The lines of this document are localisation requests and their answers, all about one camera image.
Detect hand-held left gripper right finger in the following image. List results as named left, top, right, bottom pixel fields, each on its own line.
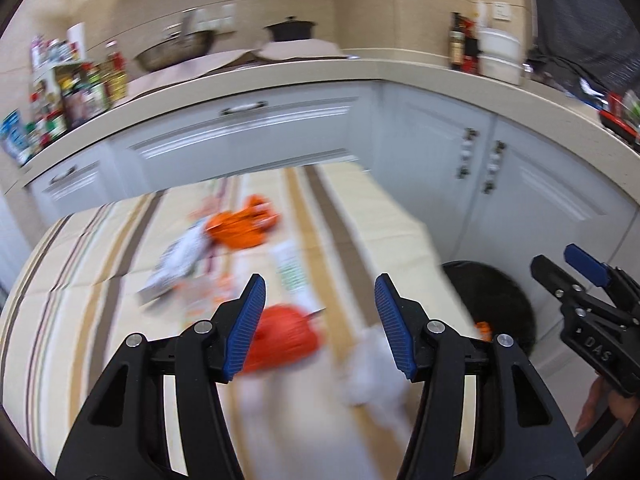
left=374, top=273, right=586, bottom=480

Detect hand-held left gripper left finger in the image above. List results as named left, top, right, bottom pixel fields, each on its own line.
left=55, top=273, right=267, bottom=480

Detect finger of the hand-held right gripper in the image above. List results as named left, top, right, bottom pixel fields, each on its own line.
left=564, top=244, right=640, bottom=311
left=531, top=255, right=588, bottom=311

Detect black trash bin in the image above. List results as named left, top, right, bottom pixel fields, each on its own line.
left=440, top=260, right=538, bottom=361

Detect orange foil wrapper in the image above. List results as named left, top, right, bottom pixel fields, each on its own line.
left=205, top=195, right=281, bottom=251

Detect person's right hand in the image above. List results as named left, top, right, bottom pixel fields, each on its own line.
left=575, top=377, right=608, bottom=433

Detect orange-red smooth wrapper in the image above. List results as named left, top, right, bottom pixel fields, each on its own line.
left=240, top=304, right=321, bottom=375

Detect white crumpled tissue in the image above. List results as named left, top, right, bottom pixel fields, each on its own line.
left=340, top=327, right=416, bottom=408

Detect white cabinet door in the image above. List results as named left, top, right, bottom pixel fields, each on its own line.
left=380, top=85, right=496, bottom=281
left=450, top=120, right=640, bottom=321

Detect white green-printed packet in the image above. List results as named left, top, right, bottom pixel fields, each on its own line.
left=272, top=240, right=321, bottom=311

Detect white printed packet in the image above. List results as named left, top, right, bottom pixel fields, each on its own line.
left=137, top=227, right=211, bottom=306

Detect green packet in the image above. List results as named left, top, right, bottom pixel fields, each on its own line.
left=620, top=92, right=640, bottom=126

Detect striped tablecloth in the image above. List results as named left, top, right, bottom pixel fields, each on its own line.
left=0, top=162, right=481, bottom=480

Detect wide white cabinet drawer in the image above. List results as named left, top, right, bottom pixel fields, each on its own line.
left=107, top=82, right=381, bottom=191

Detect small white cabinet drawer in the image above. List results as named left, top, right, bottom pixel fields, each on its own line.
left=25, top=152, right=116, bottom=221

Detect white stacked containers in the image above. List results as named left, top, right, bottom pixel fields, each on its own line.
left=477, top=27, right=523, bottom=86

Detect dark grey cloth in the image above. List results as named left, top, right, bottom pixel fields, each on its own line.
left=530, top=0, right=640, bottom=96

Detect dark glass bottle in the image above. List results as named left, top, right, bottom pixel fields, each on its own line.
left=450, top=12, right=468, bottom=71

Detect beige kitchen countertop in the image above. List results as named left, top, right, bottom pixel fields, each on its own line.
left=20, top=57, right=640, bottom=191

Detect beige stove cover cloth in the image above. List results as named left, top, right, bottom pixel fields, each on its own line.
left=127, top=40, right=346, bottom=96

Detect steel wok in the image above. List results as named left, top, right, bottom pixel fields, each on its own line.
left=135, top=30, right=216, bottom=73

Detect group of condiment bottles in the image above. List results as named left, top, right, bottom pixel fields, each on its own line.
left=0, top=22, right=131, bottom=166

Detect black cooking pot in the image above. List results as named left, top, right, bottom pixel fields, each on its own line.
left=264, top=17, right=318, bottom=43

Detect metal cabinet door handle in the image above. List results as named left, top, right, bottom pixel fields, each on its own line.
left=457, top=127, right=476, bottom=178
left=482, top=141, right=506, bottom=193

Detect red wire rack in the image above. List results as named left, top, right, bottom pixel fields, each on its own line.
left=600, top=92, right=640, bottom=146

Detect long metal drawer handle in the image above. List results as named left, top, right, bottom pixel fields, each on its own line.
left=220, top=101, right=268, bottom=115

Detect white wall outlet plate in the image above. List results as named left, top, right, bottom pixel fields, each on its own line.
left=195, top=5, right=237, bottom=33

